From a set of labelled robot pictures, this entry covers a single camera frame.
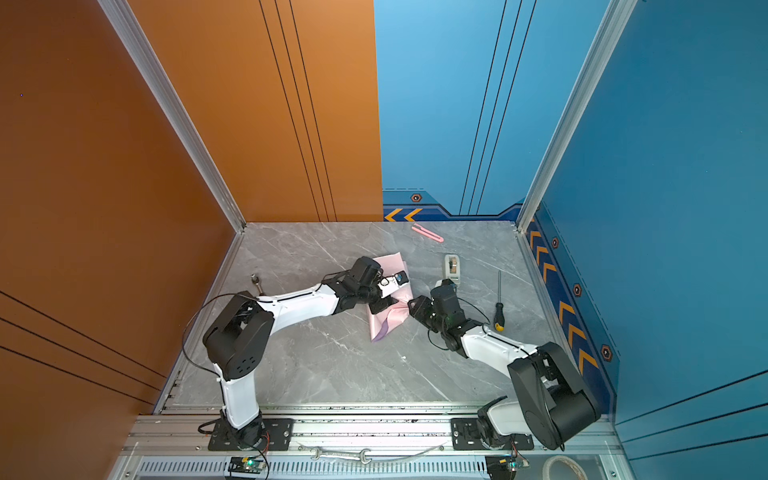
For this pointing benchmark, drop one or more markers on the red handled ratchet tool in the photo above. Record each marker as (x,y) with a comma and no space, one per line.
(257,283)

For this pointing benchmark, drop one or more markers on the white tape dispenser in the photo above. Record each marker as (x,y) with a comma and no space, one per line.
(452,269)

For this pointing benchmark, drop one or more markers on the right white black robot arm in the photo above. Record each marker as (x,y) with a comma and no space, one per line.
(552,401)

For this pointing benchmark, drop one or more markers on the silver wrench on rail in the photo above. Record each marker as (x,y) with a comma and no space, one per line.
(318,453)

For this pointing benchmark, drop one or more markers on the right green circuit board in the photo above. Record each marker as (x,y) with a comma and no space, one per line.
(501,468)

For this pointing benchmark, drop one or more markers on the yellow handled screwdriver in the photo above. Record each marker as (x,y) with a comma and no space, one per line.
(499,320)

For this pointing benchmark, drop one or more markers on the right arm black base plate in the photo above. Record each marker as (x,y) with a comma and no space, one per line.
(475,434)

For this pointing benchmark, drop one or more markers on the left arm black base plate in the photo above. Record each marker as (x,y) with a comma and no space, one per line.
(265,435)

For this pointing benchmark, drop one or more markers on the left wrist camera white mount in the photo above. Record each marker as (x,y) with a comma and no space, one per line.
(389,284)

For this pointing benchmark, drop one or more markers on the pink scissors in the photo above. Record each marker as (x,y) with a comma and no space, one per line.
(427,233)

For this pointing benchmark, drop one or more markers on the green circuit board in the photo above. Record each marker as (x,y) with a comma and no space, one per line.
(248,467)
(501,468)

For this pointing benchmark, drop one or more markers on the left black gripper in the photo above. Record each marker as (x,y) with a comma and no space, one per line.
(384,304)

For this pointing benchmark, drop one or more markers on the left green circuit board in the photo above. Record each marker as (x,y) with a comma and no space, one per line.
(248,467)

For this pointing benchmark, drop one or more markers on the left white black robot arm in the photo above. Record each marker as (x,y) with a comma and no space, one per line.
(237,340)

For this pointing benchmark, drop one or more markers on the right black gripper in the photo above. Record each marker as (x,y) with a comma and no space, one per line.
(418,312)

